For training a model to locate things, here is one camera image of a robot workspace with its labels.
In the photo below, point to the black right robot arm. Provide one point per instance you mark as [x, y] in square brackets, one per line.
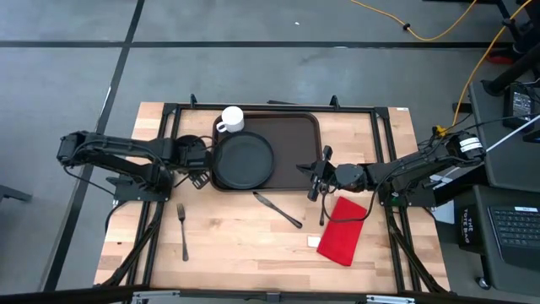
[405, 173]

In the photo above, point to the metal spoon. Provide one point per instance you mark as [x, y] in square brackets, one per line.
[322, 217]

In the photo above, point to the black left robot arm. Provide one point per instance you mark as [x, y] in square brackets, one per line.
[109, 145]

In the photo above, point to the red cloth napkin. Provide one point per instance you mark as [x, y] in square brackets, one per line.
[341, 240]

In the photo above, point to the metal fork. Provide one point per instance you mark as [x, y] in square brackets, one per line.
[181, 210]

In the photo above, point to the grey wheeled cart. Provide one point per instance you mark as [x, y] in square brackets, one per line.
[523, 283]

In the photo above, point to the grey desk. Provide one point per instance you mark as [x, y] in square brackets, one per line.
[510, 169]

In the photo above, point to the brown plastic tray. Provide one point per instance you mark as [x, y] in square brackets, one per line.
[295, 139]

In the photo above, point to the white ribbed mug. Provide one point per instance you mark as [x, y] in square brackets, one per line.
[233, 116]

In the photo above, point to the black round plate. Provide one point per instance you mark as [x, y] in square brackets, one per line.
[243, 160]

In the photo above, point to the black equipment stand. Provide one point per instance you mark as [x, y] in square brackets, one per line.
[519, 63]

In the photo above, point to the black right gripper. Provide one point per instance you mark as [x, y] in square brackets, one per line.
[329, 177]

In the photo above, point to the small red object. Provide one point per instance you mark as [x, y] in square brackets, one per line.
[501, 59]

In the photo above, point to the grey chair leg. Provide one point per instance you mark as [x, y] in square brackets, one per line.
[12, 193]

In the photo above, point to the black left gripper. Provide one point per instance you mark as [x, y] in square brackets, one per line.
[192, 156]

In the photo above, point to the thin white rod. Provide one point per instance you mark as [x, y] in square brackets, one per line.
[506, 138]

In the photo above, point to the black aluminium table frame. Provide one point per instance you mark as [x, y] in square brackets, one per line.
[274, 107]

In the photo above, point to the dark grey laptop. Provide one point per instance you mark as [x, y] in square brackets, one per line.
[514, 228]

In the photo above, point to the black tote bag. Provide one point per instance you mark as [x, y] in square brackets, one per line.
[468, 228]

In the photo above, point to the black device with screen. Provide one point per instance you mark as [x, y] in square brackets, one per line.
[521, 105]

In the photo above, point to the small white label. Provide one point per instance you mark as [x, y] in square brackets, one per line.
[314, 241]

